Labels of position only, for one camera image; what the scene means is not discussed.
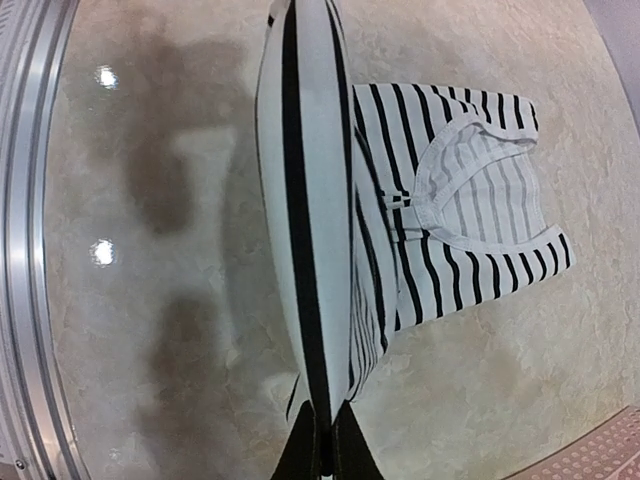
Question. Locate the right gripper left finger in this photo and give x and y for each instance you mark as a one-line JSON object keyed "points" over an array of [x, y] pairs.
{"points": [[306, 455]]}

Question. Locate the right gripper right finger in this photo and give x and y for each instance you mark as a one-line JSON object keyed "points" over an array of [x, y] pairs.
{"points": [[352, 459]]}

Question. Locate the black white striped garment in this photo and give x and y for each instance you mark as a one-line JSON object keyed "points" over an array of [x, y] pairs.
{"points": [[388, 205]]}

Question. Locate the pink plastic basket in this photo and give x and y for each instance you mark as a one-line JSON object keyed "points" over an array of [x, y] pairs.
{"points": [[609, 451]]}

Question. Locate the aluminium front rail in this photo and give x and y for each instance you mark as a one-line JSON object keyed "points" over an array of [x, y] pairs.
{"points": [[38, 439]]}

